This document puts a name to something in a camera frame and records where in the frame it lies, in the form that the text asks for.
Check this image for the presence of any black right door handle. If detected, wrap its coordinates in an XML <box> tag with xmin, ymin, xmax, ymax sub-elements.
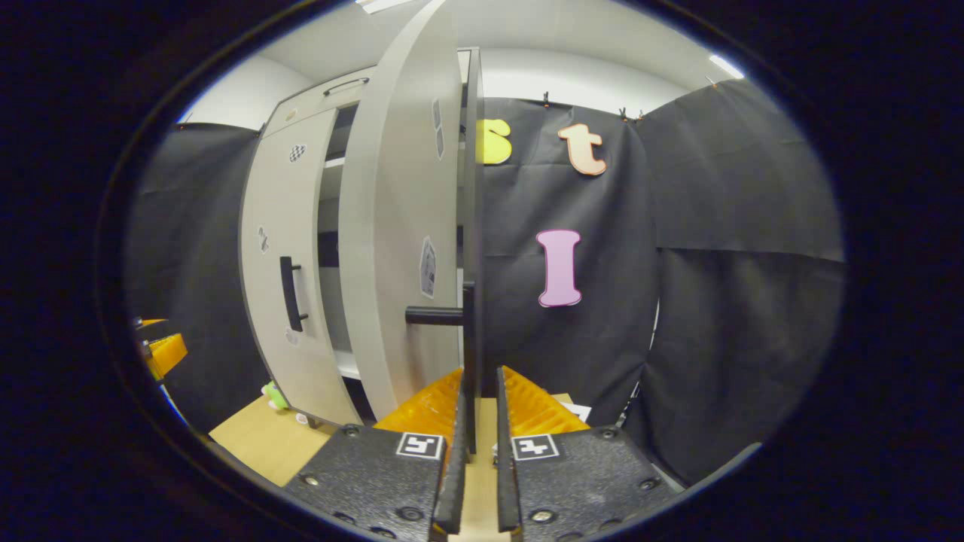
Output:
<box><xmin>405</xmin><ymin>282</ymin><xmax>478</xmax><ymax>455</ymax></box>

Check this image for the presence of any small ceiling light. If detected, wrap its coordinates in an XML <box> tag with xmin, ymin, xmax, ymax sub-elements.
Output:
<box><xmin>708</xmin><ymin>53</ymin><xmax>746</xmax><ymax>81</ymax></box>

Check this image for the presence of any grey double-door shoe cabinet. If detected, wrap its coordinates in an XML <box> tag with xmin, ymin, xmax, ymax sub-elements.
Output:
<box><xmin>239</xmin><ymin>47</ymin><xmax>485</xmax><ymax>428</ymax></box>

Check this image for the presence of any grey cabinet door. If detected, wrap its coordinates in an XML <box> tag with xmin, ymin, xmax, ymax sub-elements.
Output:
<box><xmin>337</xmin><ymin>0</ymin><xmax>462</xmax><ymax>422</ymax></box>
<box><xmin>239</xmin><ymin>105</ymin><xmax>364</xmax><ymax>428</ymax></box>

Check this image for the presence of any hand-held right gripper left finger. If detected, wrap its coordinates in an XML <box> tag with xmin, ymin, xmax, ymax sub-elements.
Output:
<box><xmin>285</xmin><ymin>367</ymin><xmax>469</xmax><ymax>542</ymax></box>

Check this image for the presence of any black door handle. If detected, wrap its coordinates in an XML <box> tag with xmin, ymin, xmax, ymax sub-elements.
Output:
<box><xmin>279</xmin><ymin>256</ymin><xmax>310</xmax><ymax>333</ymax></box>
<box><xmin>405</xmin><ymin>282</ymin><xmax>478</xmax><ymax>455</ymax></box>

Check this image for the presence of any black left door handle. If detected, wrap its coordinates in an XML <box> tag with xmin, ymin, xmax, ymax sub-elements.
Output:
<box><xmin>279</xmin><ymin>256</ymin><xmax>310</xmax><ymax>333</ymax></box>

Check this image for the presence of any grey cabinet drawer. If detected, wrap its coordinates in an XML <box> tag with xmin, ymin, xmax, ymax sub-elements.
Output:
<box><xmin>260</xmin><ymin>68</ymin><xmax>377</xmax><ymax>141</ymax></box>

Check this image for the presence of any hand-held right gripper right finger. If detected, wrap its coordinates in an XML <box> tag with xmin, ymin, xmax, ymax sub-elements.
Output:
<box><xmin>493</xmin><ymin>366</ymin><xmax>679</xmax><ymax>542</ymax></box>

